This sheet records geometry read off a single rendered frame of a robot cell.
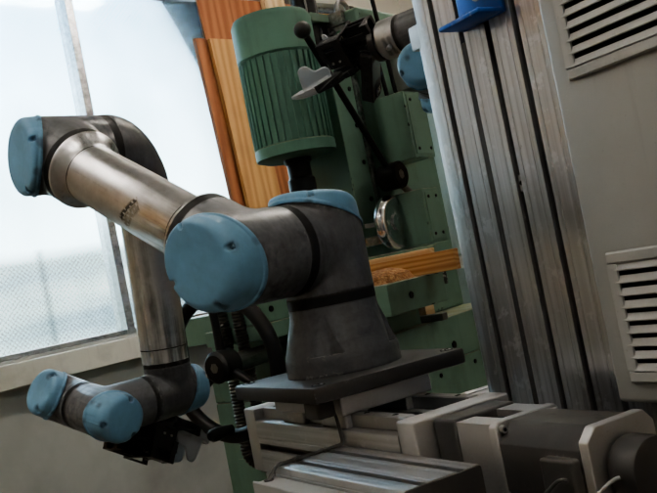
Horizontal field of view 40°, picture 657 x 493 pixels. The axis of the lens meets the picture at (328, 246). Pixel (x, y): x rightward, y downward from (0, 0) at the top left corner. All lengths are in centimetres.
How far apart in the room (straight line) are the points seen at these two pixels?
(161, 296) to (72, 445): 174
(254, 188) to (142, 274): 209
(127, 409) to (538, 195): 68
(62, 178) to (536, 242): 66
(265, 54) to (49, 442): 163
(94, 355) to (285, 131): 144
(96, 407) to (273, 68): 86
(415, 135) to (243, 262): 105
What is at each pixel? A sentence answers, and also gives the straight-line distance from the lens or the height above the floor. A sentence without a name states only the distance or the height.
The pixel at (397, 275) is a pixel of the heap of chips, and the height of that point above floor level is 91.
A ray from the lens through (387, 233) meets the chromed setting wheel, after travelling 194.
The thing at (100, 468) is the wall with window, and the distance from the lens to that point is 319.
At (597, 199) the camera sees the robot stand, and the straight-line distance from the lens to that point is 92.
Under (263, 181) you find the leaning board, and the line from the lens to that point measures 354.
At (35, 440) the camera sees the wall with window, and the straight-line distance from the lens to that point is 308.
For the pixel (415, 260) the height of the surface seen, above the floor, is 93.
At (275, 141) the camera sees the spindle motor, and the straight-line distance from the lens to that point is 190.
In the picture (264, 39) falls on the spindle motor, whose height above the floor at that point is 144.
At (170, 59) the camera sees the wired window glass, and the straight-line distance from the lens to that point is 371.
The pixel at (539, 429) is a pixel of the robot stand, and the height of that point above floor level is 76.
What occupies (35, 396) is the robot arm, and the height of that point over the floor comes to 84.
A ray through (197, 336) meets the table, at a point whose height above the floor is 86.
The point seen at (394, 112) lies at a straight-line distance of 203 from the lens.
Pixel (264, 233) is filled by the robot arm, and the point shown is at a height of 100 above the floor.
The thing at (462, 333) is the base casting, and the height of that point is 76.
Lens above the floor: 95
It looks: 1 degrees up
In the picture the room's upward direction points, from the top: 11 degrees counter-clockwise
